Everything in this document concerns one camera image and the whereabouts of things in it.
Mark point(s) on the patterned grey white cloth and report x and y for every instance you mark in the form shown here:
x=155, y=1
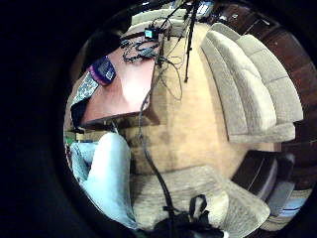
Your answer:
x=84, y=89

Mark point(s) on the bright screen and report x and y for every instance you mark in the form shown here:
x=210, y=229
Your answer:
x=204, y=8

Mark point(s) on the blue purple snack packet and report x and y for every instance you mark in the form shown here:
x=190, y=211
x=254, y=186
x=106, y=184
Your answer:
x=103, y=71

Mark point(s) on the large beige sofa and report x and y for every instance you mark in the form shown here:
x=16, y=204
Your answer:
x=251, y=89

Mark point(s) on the black bag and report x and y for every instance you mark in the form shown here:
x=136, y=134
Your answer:
x=103, y=43

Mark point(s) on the small camera with blue screen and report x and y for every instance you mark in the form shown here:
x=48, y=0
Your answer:
x=152, y=32

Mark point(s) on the the person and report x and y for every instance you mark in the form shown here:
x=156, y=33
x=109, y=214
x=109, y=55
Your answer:
x=110, y=172

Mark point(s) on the beige armchair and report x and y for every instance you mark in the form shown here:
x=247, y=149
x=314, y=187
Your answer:
x=194, y=195

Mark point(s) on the pale beige couch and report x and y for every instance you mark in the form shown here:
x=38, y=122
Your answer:
x=158, y=18

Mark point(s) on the dark wooden side table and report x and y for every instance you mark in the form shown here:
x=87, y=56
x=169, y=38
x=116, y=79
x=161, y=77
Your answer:
x=261, y=175

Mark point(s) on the black cloth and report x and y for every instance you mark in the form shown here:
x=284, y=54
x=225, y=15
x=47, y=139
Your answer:
x=78, y=112

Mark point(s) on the black tripod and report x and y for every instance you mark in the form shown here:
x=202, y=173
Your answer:
x=190, y=43

